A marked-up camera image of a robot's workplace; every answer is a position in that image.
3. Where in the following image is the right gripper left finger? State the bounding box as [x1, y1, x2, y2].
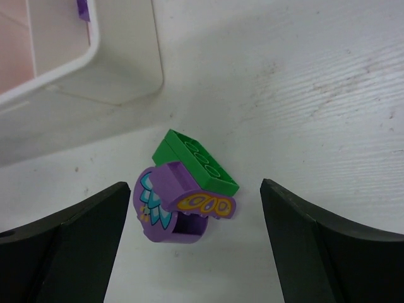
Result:
[1, 182, 131, 302]

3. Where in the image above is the white three-compartment container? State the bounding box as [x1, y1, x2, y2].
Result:
[1, 1, 163, 108]

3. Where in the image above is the purple printed lego brick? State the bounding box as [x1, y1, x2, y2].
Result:
[76, 0, 90, 22]

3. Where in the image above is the green rectangular lego brick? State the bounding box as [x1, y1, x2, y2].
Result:
[152, 129, 240, 196]

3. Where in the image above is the purple round flower lego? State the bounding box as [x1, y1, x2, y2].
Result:
[133, 162, 237, 244]

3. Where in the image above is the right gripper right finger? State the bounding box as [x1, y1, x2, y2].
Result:
[260, 179, 403, 302]

